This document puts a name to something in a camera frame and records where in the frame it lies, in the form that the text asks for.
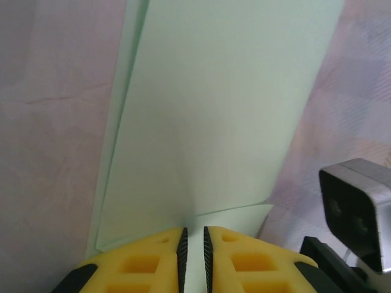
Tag light green paper sheet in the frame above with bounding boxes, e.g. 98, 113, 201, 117
86, 0, 346, 293

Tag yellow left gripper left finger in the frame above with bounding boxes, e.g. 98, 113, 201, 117
56, 226, 189, 293

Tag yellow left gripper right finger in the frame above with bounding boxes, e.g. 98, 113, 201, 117
203, 225, 329, 293

